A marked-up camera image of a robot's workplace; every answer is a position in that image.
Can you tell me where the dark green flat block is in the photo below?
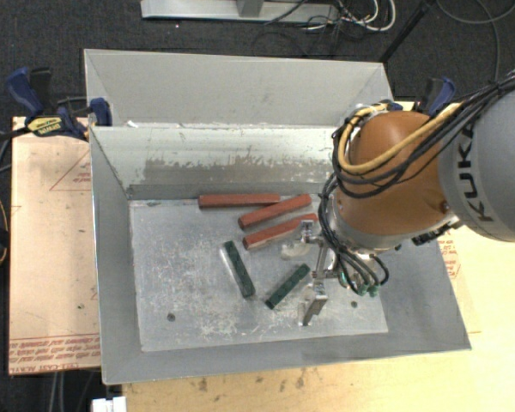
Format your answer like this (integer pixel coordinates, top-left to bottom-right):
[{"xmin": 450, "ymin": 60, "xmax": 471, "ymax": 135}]
[
  {"xmin": 264, "ymin": 264, "xmax": 312, "ymax": 311},
  {"xmin": 222, "ymin": 240, "xmax": 257, "ymax": 299}
]

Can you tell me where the grey metal bin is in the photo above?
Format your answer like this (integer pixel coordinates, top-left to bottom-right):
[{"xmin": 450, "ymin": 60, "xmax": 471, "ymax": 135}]
[{"xmin": 83, "ymin": 48, "xmax": 472, "ymax": 386}]

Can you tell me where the red-brown flat block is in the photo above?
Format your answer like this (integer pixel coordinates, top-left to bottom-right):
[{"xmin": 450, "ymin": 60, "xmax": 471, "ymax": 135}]
[
  {"xmin": 238, "ymin": 193, "xmax": 313, "ymax": 231},
  {"xmin": 197, "ymin": 192, "xmax": 282, "ymax": 209},
  {"xmin": 242, "ymin": 213, "xmax": 319, "ymax": 251}
]

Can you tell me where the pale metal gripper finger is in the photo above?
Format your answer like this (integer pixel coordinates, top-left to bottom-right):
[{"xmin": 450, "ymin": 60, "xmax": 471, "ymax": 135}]
[
  {"xmin": 298, "ymin": 282, "xmax": 330, "ymax": 328},
  {"xmin": 281, "ymin": 220, "xmax": 317, "ymax": 260}
]

